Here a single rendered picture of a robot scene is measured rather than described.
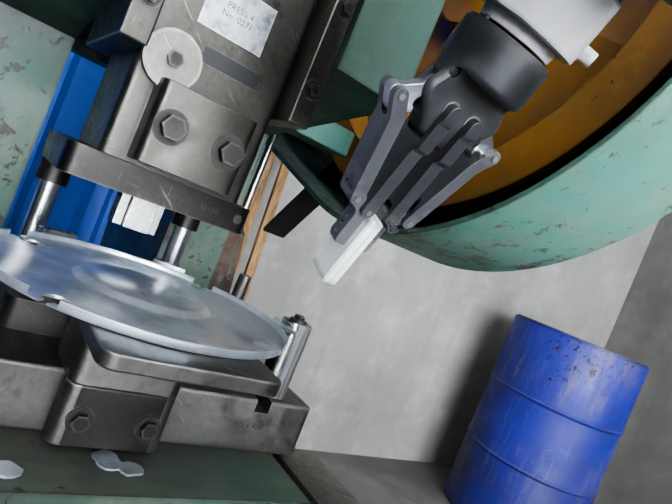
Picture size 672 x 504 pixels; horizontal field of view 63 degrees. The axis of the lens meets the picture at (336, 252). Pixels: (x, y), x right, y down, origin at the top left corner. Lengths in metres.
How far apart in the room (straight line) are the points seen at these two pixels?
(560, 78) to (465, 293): 2.06
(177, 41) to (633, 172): 0.47
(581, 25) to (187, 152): 0.35
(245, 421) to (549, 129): 0.47
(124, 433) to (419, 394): 2.31
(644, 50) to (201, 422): 0.59
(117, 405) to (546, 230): 0.49
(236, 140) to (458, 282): 2.20
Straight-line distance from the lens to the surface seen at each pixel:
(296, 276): 2.14
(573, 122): 0.67
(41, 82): 0.81
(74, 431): 0.53
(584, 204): 0.66
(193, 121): 0.55
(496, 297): 2.92
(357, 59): 0.62
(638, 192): 0.68
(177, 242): 0.74
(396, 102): 0.40
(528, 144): 0.69
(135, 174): 0.58
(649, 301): 3.86
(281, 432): 0.66
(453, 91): 0.42
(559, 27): 0.41
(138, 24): 0.54
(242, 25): 0.60
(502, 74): 0.41
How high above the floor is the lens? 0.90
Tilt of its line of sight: 2 degrees down
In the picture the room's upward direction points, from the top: 22 degrees clockwise
